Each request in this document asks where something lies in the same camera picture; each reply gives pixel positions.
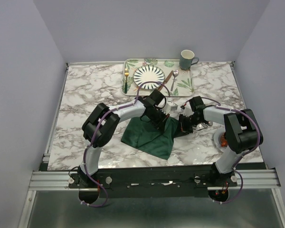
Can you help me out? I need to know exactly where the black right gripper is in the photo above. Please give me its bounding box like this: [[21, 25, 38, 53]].
[[173, 114, 203, 138]]

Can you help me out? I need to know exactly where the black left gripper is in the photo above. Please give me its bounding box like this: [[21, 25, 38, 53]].
[[148, 108, 170, 133]]

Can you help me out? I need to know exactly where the dark green cloth napkin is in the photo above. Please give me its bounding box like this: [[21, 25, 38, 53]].
[[121, 116, 190, 160]]

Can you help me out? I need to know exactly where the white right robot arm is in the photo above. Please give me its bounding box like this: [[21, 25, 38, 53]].
[[175, 96, 264, 186]]

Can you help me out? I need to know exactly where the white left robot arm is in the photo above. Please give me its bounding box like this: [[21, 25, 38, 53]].
[[79, 90, 169, 188]]

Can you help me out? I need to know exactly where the white saucer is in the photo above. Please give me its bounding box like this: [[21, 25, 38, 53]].
[[213, 128, 227, 152]]

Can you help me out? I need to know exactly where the leaf-patterned serving tray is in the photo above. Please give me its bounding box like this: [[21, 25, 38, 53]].
[[122, 58, 194, 97]]

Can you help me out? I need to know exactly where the striped white round plate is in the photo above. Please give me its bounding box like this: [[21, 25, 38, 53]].
[[133, 65, 165, 90]]

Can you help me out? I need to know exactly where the silver spoon on tray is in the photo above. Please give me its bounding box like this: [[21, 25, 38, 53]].
[[171, 70, 179, 91]]

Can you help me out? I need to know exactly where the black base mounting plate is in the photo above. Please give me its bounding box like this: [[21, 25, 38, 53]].
[[39, 161, 243, 199]]

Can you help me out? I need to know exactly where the green ceramic mug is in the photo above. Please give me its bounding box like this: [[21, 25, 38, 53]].
[[179, 49, 200, 70]]

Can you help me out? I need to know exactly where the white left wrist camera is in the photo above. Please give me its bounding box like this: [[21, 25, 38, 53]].
[[162, 101, 178, 114]]

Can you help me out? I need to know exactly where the gold fork green handle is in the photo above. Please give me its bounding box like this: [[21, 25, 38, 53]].
[[124, 68, 129, 94]]

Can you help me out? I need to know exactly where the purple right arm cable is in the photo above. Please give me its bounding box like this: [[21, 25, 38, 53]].
[[181, 96, 262, 205]]

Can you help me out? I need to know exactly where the aluminium frame rail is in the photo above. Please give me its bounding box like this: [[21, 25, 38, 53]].
[[28, 170, 281, 191]]

